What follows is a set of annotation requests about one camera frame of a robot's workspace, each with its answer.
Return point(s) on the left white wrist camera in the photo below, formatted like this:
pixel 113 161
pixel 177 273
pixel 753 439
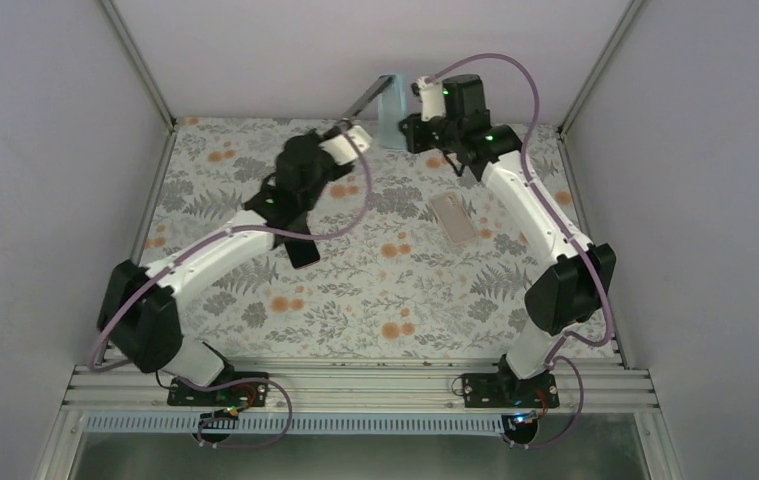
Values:
pixel 344 145

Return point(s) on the aluminium rail base frame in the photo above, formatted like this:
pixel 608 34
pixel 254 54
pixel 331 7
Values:
pixel 314 396

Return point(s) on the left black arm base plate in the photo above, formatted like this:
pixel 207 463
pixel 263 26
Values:
pixel 242 395

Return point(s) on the black phone from blue case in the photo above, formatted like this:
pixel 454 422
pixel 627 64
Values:
pixel 368 97

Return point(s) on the floral patterned table mat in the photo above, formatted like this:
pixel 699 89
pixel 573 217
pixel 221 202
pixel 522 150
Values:
pixel 392 287

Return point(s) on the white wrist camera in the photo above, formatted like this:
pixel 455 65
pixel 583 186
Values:
pixel 344 145
pixel 431 93

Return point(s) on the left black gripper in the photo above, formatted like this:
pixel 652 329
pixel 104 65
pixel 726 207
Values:
pixel 314 135

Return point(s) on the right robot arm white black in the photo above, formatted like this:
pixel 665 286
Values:
pixel 578 272

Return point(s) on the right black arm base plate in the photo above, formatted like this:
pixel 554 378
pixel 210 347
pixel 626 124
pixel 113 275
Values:
pixel 496 390

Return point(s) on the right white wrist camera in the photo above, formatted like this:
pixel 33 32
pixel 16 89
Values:
pixel 431 93

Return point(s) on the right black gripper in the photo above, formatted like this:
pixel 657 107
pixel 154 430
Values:
pixel 413 128

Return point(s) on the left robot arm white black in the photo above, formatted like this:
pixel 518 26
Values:
pixel 140 310

